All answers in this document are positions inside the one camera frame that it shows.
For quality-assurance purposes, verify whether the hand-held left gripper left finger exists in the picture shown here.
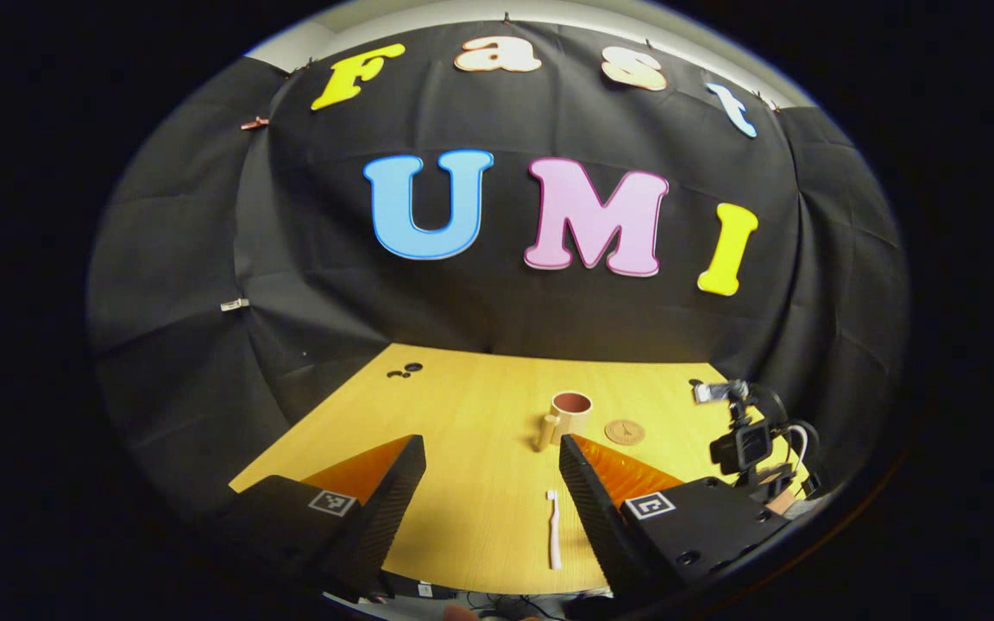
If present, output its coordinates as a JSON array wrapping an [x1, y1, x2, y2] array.
[[228, 434, 428, 602]]

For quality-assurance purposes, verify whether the wooden desktop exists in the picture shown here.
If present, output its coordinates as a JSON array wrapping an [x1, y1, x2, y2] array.
[[228, 343, 810, 596]]

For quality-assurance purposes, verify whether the black backdrop cloth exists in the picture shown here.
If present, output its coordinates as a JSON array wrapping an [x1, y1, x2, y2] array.
[[87, 19, 910, 518]]

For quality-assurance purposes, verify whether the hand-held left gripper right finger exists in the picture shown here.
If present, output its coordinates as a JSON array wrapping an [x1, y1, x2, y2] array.
[[558, 434, 797, 606]]

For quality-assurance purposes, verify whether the white toothbrush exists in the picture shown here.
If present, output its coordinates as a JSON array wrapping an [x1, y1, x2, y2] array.
[[545, 490, 564, 571]]

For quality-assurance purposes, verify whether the beige cup with wooden handle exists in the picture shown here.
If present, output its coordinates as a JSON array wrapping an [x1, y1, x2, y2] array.
[[536, 391, 594, 452]]

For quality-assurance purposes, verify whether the white cable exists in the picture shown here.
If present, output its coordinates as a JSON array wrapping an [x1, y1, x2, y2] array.
[[783, 423, 811, 498]]

